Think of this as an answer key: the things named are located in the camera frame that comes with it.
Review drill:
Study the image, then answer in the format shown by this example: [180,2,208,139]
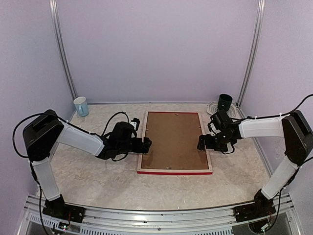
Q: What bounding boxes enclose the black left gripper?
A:
[117,137,152,155]

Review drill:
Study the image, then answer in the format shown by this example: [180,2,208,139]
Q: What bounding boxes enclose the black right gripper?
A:
[197,131,233,152]

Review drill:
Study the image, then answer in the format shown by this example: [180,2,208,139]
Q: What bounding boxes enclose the brown backing cardboard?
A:
[140,113,210,170]

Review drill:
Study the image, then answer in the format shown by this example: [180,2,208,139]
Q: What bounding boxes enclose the red wooden picture frame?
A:
[136,111,213,176]

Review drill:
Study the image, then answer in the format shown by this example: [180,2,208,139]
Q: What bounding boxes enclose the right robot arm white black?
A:
[197,110,313,221]

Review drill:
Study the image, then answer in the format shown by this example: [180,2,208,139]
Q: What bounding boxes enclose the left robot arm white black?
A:
[22,110,152,218]

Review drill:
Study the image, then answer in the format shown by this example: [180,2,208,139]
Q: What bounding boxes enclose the white patterned plate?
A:
[206,101,237,118]

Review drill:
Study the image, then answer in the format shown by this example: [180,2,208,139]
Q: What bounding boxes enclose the dark green cup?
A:
[217,94,233,112]

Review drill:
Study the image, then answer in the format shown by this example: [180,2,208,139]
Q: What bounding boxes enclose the light blue mug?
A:
[73,96,89,117]

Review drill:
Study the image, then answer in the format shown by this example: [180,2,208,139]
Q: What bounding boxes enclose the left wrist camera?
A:
[130,118,140,131]

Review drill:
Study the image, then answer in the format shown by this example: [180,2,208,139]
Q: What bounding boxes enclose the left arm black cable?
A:
[12,112,130,159]

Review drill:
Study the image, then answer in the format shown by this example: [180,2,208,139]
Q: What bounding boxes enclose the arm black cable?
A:
[232,94,313,122]
[12,112,130,159]

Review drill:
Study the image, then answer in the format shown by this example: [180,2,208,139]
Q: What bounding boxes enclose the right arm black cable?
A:
[232,94,313,122]

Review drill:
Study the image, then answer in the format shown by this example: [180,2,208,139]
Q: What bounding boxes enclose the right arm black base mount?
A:
[233,203,276,223]

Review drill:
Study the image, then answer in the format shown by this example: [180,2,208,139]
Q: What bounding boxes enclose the aluminium front rail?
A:
[18,193,300,235]

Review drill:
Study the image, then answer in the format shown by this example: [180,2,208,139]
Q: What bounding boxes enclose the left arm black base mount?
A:
[43,204,86,223]

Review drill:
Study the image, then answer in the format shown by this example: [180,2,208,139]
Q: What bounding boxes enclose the right aluminium corner post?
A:
[236,0,266,108]

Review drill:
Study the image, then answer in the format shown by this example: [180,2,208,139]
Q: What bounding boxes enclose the aluminium corner post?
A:
[236,0,266,108]
[49,0,77,100]

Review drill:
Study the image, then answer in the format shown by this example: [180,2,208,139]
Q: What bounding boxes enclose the left aluminium corner post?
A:
[49,0,77,100]

